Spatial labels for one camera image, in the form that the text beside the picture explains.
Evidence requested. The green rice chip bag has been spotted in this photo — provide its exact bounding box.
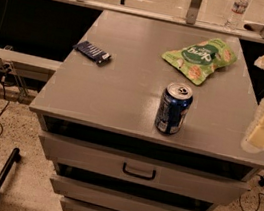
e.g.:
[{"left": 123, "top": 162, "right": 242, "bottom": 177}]
[{"left": 162, "top": 38, "right": 237, "bottom": 86}]

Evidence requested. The blue pepsi can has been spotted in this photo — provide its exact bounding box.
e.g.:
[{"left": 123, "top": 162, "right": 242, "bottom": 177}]
[{"left": 154, "top": 82, "right": 193, "bottom": 135}]

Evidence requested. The clear plastic water bottle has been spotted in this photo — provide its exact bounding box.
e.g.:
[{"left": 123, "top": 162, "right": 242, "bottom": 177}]
[{"left": 224, "top": 0, "right": 250, "bottom": 31}]

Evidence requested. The middle grey drawer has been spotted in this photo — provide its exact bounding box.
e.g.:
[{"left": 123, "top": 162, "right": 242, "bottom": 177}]
[{"left": 44, "top": 172, "right": 217, "bottom": 211}]

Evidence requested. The grey drawer cabinet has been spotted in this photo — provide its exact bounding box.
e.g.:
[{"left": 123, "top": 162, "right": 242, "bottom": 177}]
[{"left": 30, "top": 11, "right": 264, "bottom": 211}]

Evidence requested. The dark blue snack bar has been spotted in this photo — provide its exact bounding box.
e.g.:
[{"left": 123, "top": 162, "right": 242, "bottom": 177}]
[{"left": 73, "top": 41, "right": 110, "bottom": 64}]

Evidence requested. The black metal floor leg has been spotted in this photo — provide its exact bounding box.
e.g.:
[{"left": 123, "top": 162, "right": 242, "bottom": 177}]
[{"left": 0, "top": 148, "right": 21, "bottom": 189}]

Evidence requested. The top drawer with black handle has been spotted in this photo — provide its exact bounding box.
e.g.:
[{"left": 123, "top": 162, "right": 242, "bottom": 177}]
[{"left": 39, "top": 131, "right": 248, "bottom": 205}]

